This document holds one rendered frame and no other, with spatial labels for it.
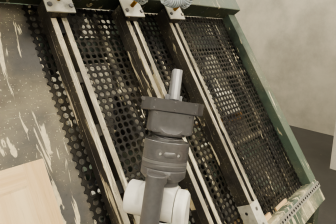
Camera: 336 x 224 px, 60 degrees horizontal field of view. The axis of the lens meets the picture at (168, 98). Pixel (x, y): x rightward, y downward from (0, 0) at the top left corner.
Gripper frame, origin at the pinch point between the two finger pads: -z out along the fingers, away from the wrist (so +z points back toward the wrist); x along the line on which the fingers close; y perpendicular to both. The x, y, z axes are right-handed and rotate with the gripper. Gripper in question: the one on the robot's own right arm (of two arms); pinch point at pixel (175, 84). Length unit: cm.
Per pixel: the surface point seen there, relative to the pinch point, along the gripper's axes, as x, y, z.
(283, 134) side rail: -86, 98, 10
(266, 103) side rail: -76, 103, -6
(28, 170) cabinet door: 31.2, 27.9, 26.8
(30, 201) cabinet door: 29, 25, 34
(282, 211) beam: -73, 70, 45
